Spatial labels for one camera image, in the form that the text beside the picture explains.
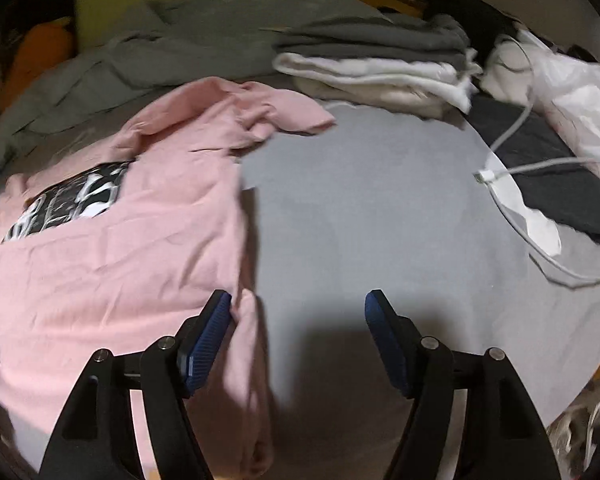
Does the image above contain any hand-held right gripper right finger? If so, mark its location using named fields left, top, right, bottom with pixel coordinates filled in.
left=364, top=289, right=563, bottom=480

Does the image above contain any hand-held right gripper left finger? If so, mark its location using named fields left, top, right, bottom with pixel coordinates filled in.
left=38, top=289, right=233, bottom=480

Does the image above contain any pink printed t-shirt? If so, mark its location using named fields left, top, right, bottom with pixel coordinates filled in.
left=0, top=77, right=337, bottom=480

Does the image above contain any grey printed t-shirt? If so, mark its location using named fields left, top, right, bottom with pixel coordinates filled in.
left=0, top=100, right=600, bottom=480

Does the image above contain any white paper sheet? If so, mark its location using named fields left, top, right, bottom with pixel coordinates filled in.
left=482, top=152, right=563, bottom=256

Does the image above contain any dark grey cloth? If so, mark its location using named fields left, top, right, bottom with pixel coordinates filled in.
left=462, top=95, right=600, bottom=266

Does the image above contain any folded white garment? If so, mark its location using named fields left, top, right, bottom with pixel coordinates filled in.
left=272, top=50, right=483, bottom=118

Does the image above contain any folded dark grey garment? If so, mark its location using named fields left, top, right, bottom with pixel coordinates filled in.
left=272, top=12, right=481, bottom=73

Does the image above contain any grey-green crumpled cloth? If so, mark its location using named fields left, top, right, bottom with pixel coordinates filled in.
left=0, top=0, right=395, bottom=171

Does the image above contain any white plastic bag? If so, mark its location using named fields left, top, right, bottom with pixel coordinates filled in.
left=480, top=27, right=600, bottom=186

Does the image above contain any orange garment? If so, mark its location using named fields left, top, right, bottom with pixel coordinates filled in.
left=2, top=17, right=75, bottom=96

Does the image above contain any black cloth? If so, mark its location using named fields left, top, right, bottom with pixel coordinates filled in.
left=422, top=0, right=518, bottom=56

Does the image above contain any white charger cable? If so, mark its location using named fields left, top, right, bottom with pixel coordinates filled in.
left=474, top=35, right=600, bottom=291

